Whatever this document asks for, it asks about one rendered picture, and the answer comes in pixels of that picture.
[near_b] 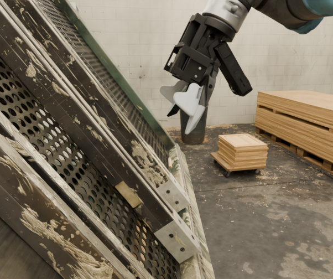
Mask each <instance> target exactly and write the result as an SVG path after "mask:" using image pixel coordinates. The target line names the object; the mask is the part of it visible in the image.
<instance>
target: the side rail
mask: <svg viewBox="0 0 333 279"><path fill-rule="evenodd" d="M54 1H55V2H56V4H57V5H58V6H59V7H60V9H61V10H62V11H63V12H64V14H65V15H66V16H67V18H68V19H69V21H70V22H71V23H72V24H73V26H74V27H75V28H76V30H77V31H78V32H79V33H80V35H81V36H82V37H83V39H84V40H85V42H86V43H87V44H88V45H89V47H90V48H91V49H92V51H93V52H94V53H95V54H96V56H97V57H98V58H99V60H100V61H101V62H102V64H103V65H104V66H105V68H106V69H107V70H108V71H109V73H110V74H111V75H112V77H113V78H114V79H115V80H116V82H117V83H118V85H119V86H120V87H121V88H122V90H123V91H124V92H125V94H126V95H127V96H128V97H129V99H130V100H131V101H132V103H133V104H134V106H135V107H136V108H137V109H138V111H139V112H140V113H141V114H142V116H143V117H144V118H145V120H146V121H147V122H148V123H149V125H150V126H151V128H152V129H153V130H154V132H155V133H156V134H157V135H158V137H159V138H160V139H161V141H162V142H163V143H164V144H165V146H166V147H167V149H170V148H172V147H173V146H175V142H174V140H173V139H172V138H171V136H170V135H169V134H168V133H167V131H166V130H165V128H164V127H163V126H162V124H161V123H160V122H159V120H158V119H157V118H156V116H155V115H154V113H152V111H151V110H150V108H149V107H148V106H147V104H146V103H145V102H144V100H143V99H142V98H141V96H140V95H139V94H138V93H137V91H136V90H135V88H134V87H133V86H132V84H131V83H130V82H129V81H128V79H127V78H126V77H125V75H124V74H123V72H122V71H121V70H120V68H119V67H118V66H117V64H116V63H115V62H114V61H113V59H112V58H111V57H110V55H109V54H108V52H107V51H106V50H105V48H104V47H103V46H102V44H101V43H100V42H99V41H98V39H97V38H96V37H95V35H94V34H93V32H92V31H91V30H90V28H89V27H88V26H87V24H86V23H85V22H84V21H83V19H82V18H81V17H80V15H79V14H78V12H77V11H76V10H75V8H74V7H73V6H72V5H71V3H70V2H69V1H68V0H54Z"/></svg>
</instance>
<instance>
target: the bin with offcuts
mask: <svg viewBox="0 0 333 279"><path fill-rule="evenodd" d="M208 106H209V103H208V104H207V107H206V108H205V111H204V113H203V114H202V116H201V118H200V120H199V122H198V123H197V125H196V127H195V128H194V129H193V130H192V131H191V132H190V133H189V134H188V135H186V134H184V132H185V129H186V125H187V122H188V120H189V117H190V116H189V115H187V114H186V113H185V112H184V111H183V110H182V109H180V126H181V140H182V141H183V142H184V143H188V144H199V143H202V142H203V141H204V138H205V128H206V120H207V111H208Z"/></svg>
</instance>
